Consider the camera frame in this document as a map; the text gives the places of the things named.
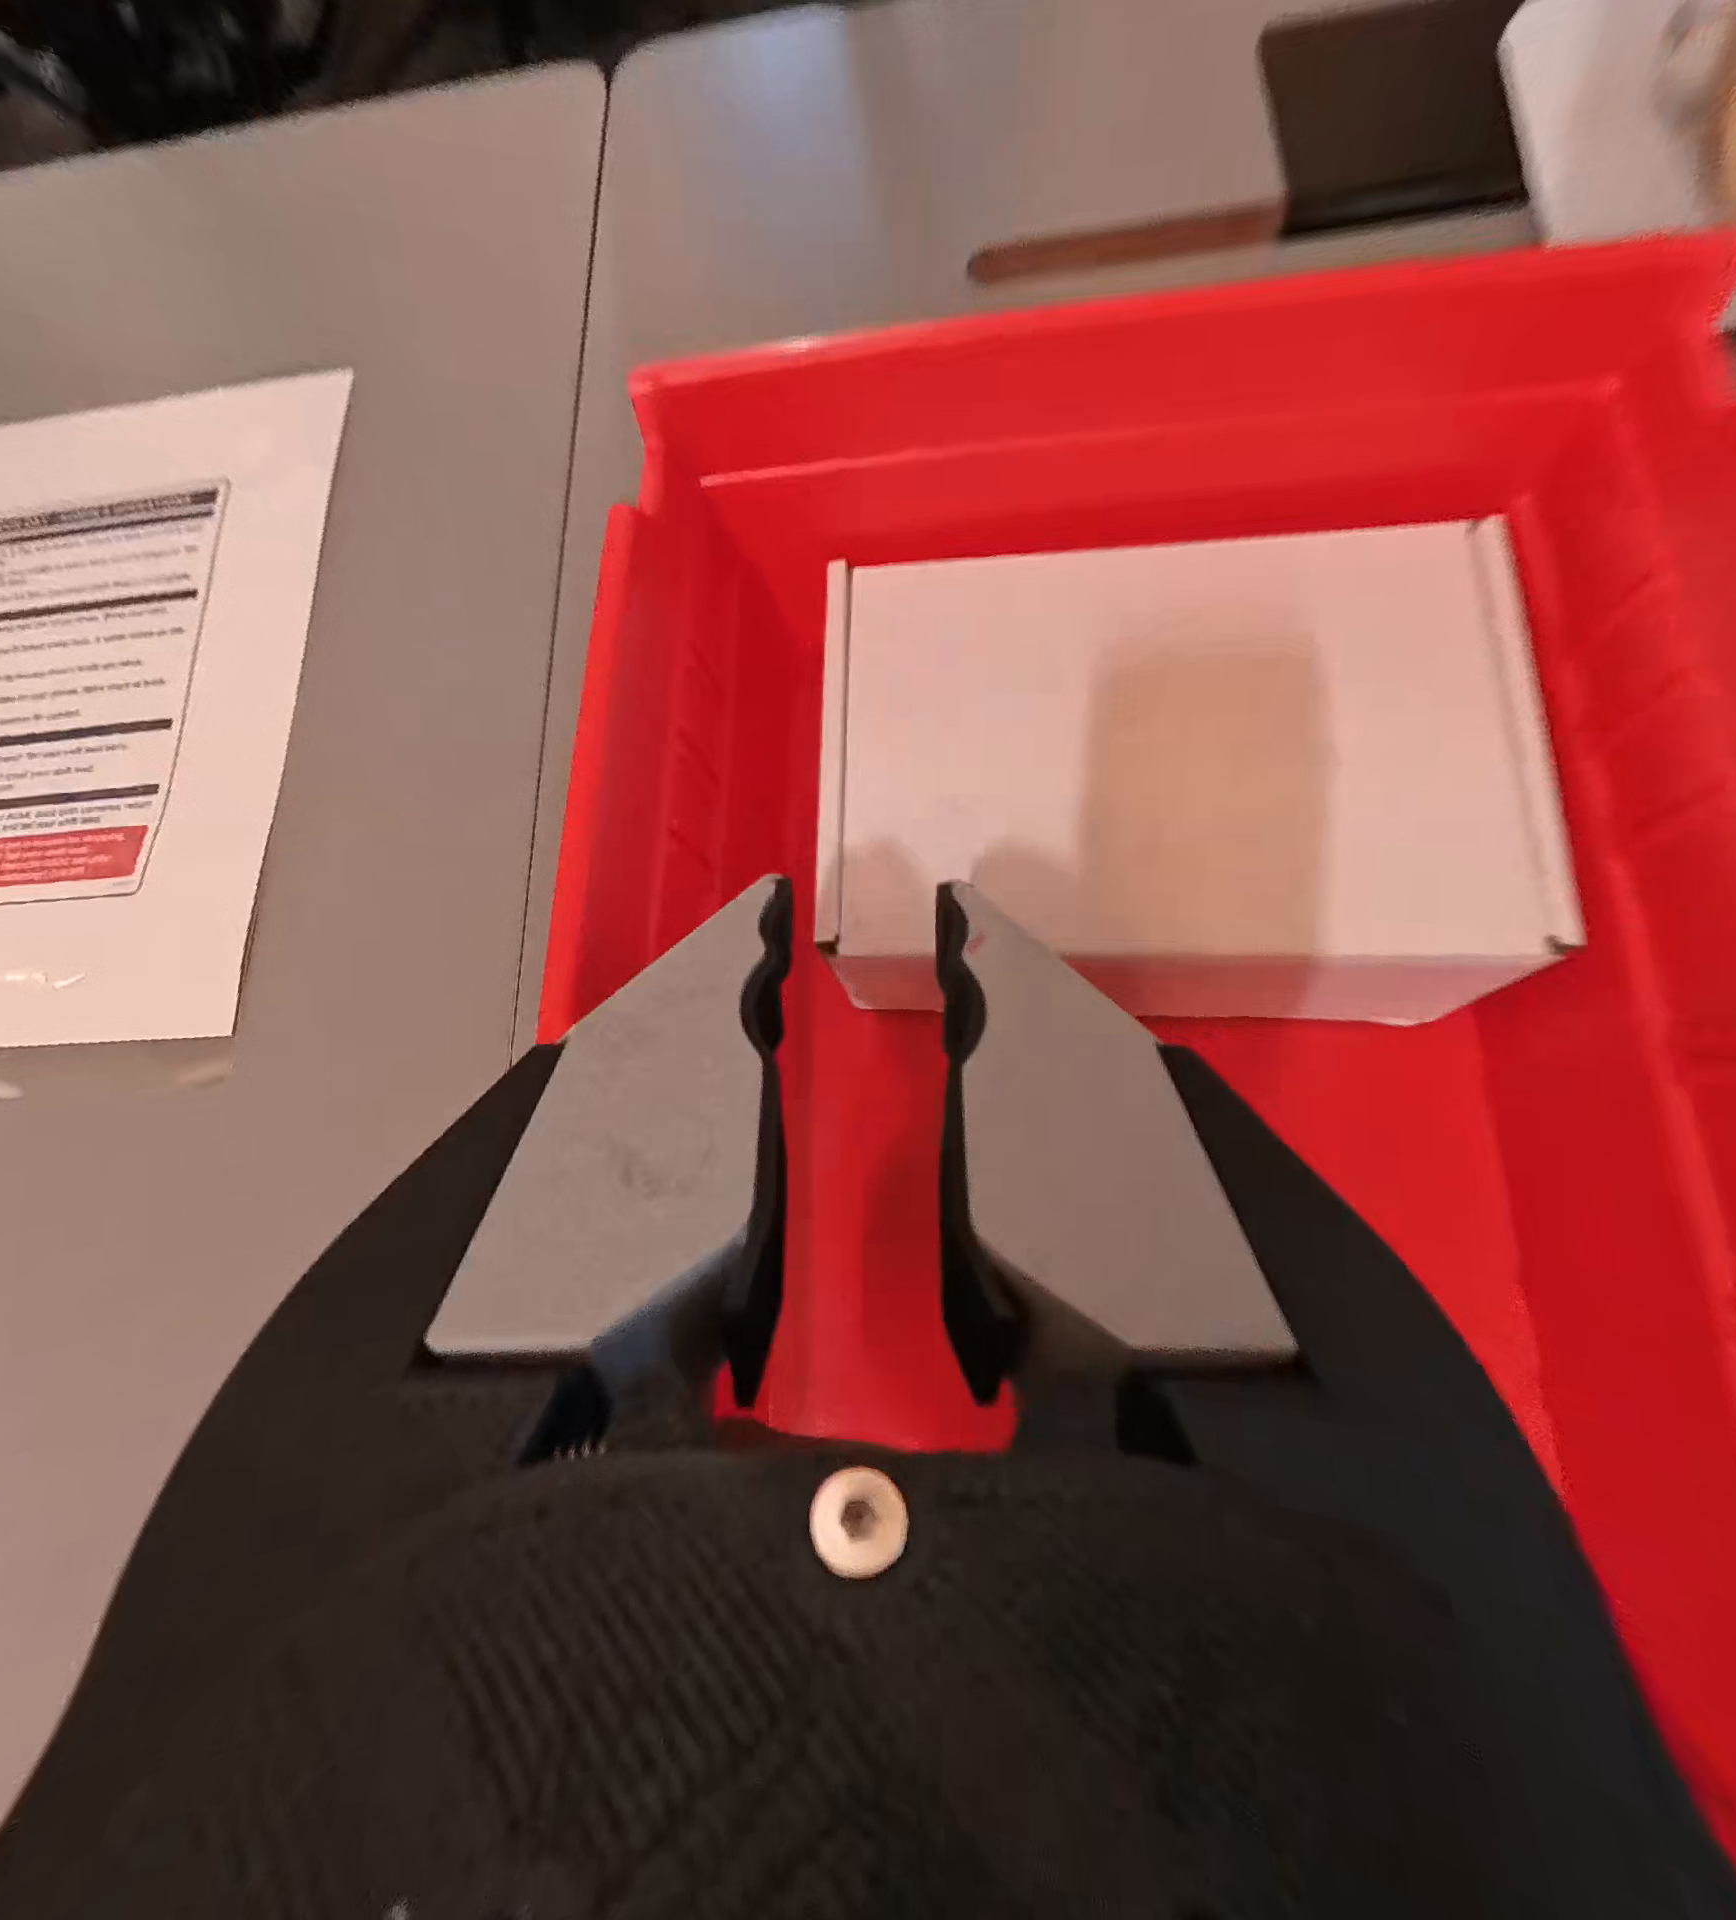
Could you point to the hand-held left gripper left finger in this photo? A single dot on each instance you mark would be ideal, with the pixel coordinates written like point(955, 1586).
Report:
point(612, 1184)

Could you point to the laminated paper sheet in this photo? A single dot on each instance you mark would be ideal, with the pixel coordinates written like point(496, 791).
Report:
point(268, 601)

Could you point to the white cardboard mailer box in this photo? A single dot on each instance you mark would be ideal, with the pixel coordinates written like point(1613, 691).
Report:
point(1183, 751)

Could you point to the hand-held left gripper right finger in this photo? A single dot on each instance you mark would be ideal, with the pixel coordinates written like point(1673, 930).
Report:
point(1109, 1184)

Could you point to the black flat device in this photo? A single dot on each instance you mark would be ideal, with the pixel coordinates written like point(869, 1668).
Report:
point(1393, 105)

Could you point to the red plastic bin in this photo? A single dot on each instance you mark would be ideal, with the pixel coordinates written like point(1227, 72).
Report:
point(1258, 421)

